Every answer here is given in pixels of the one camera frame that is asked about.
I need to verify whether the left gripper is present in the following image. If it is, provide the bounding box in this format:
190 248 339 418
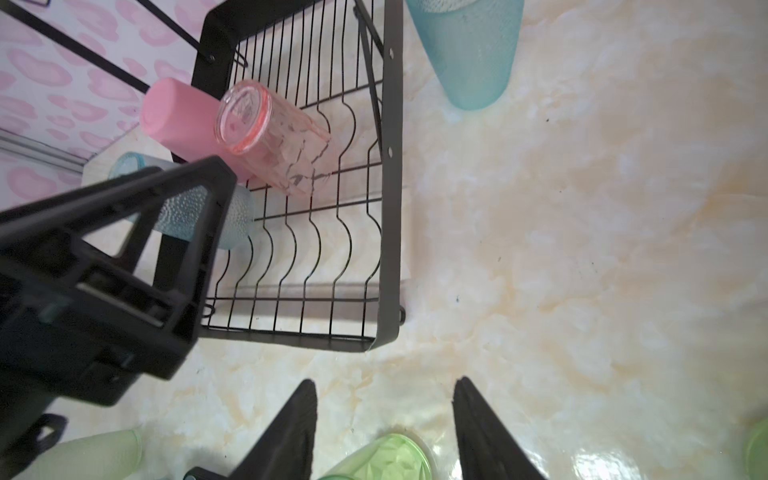
1 157 236 456

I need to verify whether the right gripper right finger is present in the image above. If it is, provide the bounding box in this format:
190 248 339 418
452 377 545 480

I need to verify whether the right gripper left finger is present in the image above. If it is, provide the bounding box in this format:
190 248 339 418
229 379 318 480

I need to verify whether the green cup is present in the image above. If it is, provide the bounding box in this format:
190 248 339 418
321 433 433 480
15 430 143 479
744 418 768 480

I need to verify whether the teal textured cup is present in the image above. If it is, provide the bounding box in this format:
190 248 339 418
107 151 257 251
406 0 525 111

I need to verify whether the opaque pink plastic cup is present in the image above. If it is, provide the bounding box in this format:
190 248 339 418
139 78 253 183

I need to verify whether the clear pink plastic cup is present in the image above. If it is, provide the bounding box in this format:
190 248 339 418
214 80 339 197

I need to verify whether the black wire dish rack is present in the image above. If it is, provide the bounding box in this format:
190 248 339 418
0 0 407 353

